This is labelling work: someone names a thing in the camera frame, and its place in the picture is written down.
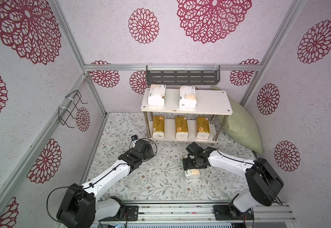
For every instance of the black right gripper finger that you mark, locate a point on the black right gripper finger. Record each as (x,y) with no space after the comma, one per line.
(184,162)
(203,171)

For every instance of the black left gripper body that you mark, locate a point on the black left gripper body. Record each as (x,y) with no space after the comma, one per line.
(147,154)

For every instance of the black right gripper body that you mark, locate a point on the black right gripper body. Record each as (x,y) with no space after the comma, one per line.
(189,164)

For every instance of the white tissue pack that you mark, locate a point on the white tissue pack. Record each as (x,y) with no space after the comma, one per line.
(157,95)
(187,97)
(192,173)

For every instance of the gold tissue pack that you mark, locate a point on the gold tissue pack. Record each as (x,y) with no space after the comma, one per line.
(181,127)
(202,128)
(158,127)

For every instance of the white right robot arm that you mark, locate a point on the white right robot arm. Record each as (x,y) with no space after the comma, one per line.
(264,184)

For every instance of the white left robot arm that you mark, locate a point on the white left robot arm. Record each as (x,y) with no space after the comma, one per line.
(82,205)

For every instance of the white two-tier shelf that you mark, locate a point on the white two-tier shelf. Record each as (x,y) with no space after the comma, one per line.
(209,102)

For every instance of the light green pillow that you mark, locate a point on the light green pillow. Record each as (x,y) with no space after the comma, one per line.
(242,128)

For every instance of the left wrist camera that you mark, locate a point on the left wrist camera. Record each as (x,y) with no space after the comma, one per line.
(134,138)

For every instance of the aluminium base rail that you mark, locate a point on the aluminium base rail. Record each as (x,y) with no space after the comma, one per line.
(198,214)

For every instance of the grey wall-mounted metal rack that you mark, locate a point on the grey wall-mounted metal rack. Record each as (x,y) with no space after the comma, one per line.
(183,77)

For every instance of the black wire wall rack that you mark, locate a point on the black wire wall rack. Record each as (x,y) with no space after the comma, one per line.
(66,112)

